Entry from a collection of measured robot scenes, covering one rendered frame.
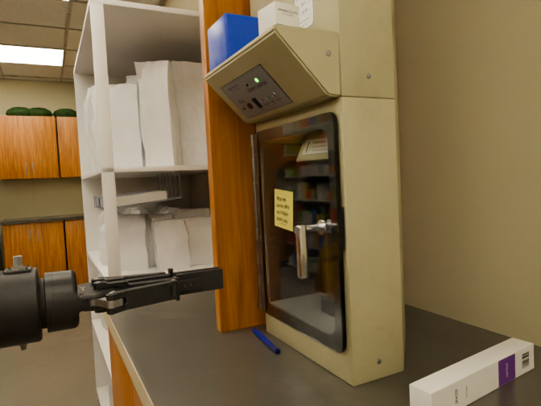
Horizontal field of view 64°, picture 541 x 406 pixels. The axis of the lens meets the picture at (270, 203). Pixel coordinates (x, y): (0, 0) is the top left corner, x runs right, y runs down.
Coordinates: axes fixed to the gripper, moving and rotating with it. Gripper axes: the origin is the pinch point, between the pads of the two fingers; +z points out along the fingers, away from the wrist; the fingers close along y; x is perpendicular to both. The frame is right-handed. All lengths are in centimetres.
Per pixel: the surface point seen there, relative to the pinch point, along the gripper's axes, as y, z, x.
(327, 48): -5.3, 20.6, -34.2
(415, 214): 23, 66, -4
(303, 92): -0.3, 19.1, -28.5
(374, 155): -5.4, 29.4, -17.7
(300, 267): -0.7, 17.2, 0.2
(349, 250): -5.4, 23.7, -2.5
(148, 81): 124, 21, -58
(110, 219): 111, 1, -2
